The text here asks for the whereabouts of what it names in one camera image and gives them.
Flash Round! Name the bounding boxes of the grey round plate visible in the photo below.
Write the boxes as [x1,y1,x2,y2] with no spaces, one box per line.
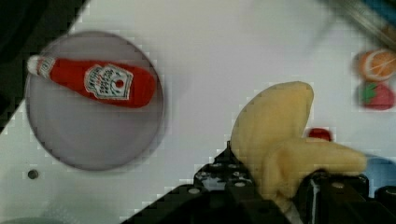
[25,31,164,171]

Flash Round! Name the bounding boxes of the blue cup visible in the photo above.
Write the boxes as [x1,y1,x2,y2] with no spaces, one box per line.
[363,157,396,198]

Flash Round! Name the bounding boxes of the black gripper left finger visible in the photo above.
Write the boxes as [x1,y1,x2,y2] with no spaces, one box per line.
[193,141,259,205]

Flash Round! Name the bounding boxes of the red toy strawberry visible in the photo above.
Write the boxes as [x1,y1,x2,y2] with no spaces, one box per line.
[358,82,395,110]

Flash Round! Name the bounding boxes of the small red toy ball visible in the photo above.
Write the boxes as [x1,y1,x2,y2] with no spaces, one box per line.
[308,128,332,142]

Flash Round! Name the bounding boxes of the red plush ketchup bottle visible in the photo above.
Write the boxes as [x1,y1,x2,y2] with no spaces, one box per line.
[27,55,156,108]

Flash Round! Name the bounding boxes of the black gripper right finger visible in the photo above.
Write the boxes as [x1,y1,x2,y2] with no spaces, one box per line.
[295,170,369,224]

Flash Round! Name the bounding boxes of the yellow plush peeled banana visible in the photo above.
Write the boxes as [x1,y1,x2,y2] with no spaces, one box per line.
[231,81,367,213]

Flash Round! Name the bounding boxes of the orange toy slice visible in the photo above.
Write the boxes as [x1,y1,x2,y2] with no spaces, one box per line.
[358,49,396,82]

